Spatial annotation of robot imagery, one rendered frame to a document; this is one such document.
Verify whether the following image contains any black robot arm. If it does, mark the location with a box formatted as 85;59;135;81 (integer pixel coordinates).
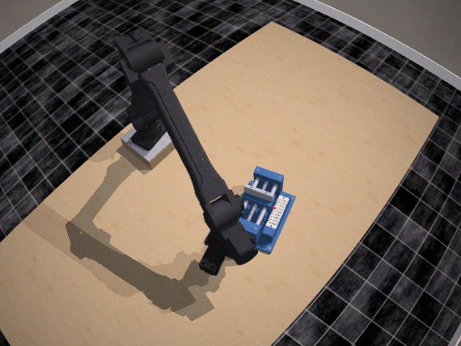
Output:
114;27;258;276

